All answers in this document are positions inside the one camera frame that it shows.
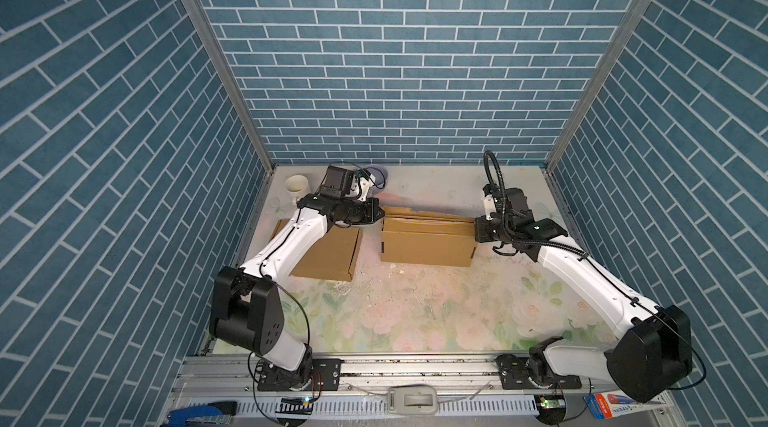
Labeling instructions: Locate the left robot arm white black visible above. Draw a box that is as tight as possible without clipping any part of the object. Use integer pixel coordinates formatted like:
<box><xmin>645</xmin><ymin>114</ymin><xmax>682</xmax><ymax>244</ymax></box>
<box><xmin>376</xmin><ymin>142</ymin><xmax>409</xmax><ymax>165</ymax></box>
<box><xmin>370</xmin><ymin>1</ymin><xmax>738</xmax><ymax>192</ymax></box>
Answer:
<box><xmin>209</xmin><ymin>165</ymin><xmax>385</xmax><ymax>384</ymax></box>

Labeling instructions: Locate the aluminium mounting rail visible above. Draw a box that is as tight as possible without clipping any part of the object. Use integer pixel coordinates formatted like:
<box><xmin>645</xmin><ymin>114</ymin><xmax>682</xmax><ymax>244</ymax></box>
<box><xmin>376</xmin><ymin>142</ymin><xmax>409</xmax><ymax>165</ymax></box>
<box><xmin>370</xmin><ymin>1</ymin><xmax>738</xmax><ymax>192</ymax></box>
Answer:
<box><xmin>171</xmin><ymin>352</ymin><xmax>615</xmax><ymax>400</ymax></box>

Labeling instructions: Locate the blue tool at bottom left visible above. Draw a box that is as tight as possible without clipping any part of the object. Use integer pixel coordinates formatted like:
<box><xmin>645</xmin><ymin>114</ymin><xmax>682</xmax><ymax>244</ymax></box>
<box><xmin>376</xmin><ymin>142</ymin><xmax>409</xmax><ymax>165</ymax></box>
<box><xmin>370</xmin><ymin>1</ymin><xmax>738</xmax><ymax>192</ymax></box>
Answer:
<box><xmin>164</xmin><ymin>401</ymin><xmax>238</xmax><ymax>427</ymax></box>

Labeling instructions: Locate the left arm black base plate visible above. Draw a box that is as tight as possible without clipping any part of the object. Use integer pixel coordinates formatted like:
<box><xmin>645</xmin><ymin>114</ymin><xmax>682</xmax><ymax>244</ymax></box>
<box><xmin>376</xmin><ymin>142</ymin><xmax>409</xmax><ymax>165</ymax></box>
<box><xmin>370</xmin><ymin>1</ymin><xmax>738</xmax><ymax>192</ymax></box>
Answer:
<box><xmin>255</xmin><ymin>358</ymin><xmax>342</xmax><ymax>392</ymax></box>

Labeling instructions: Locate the grey plastic handle clamp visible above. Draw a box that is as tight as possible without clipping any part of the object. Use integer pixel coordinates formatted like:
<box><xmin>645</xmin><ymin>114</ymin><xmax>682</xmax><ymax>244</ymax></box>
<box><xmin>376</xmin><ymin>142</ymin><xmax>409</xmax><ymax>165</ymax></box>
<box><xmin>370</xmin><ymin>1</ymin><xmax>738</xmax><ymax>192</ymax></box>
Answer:
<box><xmin>386</xmin><ymin>384</ymin><xmax>439</xmax><ymax>416</ymax></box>

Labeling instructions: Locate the white slotted cable duct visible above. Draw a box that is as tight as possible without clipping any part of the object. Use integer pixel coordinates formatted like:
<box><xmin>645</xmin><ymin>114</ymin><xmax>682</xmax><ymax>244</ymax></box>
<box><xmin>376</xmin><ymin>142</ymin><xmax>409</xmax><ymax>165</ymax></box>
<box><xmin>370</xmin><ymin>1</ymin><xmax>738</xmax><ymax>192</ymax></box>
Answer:
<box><xmin>236</xmin><ymin>395</ymin><xmax>541</xmax><ymax>419</ymax></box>

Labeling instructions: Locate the brown cardboard box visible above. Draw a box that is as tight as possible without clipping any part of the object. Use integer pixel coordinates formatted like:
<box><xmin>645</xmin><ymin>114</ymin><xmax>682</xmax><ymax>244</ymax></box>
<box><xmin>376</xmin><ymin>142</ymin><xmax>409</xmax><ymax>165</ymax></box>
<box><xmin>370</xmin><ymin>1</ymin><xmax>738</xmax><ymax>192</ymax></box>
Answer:
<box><xmin>265</xmin><ymin>219</ymin><xmax>362</xmax><ymax>282</ymax></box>

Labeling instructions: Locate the lavender speckled ceramic cup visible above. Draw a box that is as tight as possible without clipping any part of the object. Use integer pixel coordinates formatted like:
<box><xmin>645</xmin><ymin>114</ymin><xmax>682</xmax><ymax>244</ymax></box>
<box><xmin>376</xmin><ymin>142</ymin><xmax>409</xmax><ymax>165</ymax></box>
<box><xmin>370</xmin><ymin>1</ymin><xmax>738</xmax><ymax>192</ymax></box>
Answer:
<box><xmin>367</xmin><ymin>165</ymin><xmax>387</xmax><ymax>190</ymax></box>

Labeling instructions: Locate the white red blue carton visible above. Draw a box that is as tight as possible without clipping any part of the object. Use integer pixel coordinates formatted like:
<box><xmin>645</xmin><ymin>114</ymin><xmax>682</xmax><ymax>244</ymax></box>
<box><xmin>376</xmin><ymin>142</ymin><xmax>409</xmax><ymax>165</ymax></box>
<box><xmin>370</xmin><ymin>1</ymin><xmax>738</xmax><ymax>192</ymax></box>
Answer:
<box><xmin>585</xmin><ymin>390</ymin><xmax>670</xmax><ymax>420</ymax></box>

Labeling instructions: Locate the brown cardboard sheet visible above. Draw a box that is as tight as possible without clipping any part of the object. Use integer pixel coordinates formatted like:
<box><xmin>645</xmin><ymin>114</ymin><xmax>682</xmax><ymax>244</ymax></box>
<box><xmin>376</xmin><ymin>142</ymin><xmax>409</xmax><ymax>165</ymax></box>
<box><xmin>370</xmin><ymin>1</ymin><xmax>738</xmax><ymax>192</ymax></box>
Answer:
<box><xmin>381</xmin><ymin>207</ymin><xmax>478</xmax><ymax>267</ymax></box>

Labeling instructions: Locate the small green circuit board right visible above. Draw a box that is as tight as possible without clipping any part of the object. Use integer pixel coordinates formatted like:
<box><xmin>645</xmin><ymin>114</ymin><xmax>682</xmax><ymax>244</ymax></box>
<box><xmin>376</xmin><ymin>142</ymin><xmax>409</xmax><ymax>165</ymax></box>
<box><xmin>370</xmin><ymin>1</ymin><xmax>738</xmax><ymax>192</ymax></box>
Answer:
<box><xmin>537</xmin><ymin>396</ymin><xmax>567</xmax><ymax>410</ymax></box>

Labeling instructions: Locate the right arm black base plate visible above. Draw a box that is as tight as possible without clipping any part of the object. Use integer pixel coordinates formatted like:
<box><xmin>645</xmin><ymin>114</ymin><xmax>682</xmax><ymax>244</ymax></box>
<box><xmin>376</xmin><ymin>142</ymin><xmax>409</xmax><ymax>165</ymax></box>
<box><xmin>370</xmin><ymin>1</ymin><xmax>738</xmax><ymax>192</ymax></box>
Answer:
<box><xmin>495</xmin><ymin>353</ymin><xmax>582</xmax><ymax>390</ymax></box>

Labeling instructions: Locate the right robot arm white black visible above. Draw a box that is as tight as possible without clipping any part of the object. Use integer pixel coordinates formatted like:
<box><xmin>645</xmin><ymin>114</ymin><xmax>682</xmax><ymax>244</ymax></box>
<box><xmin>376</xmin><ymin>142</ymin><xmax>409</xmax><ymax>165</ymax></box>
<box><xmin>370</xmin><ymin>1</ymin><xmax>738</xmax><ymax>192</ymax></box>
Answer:
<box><xmin>475</xmin><ymin>183</ymin><xmax>694</xmax><ymax>402</ymax></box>

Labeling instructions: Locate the white ceramic mug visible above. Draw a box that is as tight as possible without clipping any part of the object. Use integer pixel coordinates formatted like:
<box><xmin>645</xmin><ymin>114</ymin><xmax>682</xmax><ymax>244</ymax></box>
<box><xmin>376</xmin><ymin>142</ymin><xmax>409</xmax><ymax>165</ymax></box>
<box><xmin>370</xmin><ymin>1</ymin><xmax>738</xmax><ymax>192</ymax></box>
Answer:
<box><xmin>284</xmin><ymin>174</ymin><xmax>310</xmax><ymax>206</ymax></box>

